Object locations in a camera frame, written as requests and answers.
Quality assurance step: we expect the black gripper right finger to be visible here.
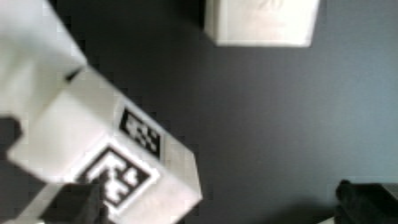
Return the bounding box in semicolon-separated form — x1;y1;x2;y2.
335;180;398;224

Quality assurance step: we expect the white table leg with tag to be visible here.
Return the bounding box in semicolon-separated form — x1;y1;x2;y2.
0;0;202;224

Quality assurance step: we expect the white table leg right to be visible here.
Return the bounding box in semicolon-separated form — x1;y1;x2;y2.
204;0;319;48

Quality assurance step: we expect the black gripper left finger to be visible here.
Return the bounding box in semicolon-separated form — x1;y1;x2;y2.
10;182;111;224

